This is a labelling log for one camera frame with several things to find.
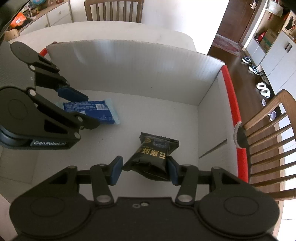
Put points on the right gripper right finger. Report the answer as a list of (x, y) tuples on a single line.
[(185, 176)]

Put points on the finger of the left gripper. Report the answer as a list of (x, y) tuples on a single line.
[(70, 115), (70, 94)]

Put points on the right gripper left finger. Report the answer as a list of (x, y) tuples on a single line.
[(102, 176)]

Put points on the blue tissue pack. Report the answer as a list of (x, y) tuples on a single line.
[(102, 110)]

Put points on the black snack packet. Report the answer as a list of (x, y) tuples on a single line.
[(150, 159)]

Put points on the white drawer sideboard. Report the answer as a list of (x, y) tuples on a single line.
[(54, 15)]

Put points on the wooden basket on sideboard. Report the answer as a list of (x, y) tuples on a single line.
[(11, 34)]

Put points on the red cardboard box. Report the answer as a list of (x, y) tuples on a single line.
[(156, 89)]

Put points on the orange snack bag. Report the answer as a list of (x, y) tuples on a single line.
[(18, 20)]

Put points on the far wooden chair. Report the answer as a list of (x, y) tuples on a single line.
[(125, 11)]

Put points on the wooden chair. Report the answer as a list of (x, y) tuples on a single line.
[(125, 11), (263, 138)]

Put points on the right wooden chair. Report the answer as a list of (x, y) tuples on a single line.
[(263, 138)]

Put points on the pair of white slippers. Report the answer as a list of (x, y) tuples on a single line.
[(264, 91)]

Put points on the pair of sneakers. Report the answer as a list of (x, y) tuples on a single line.
[(253, 68)]

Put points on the brown entrance door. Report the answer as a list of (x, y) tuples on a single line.
[(241, 14)]

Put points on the hanging tote bag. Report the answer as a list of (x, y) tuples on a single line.
[(275, 8)]

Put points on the white wall cabinet unit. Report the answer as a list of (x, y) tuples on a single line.
[(278, 63)]

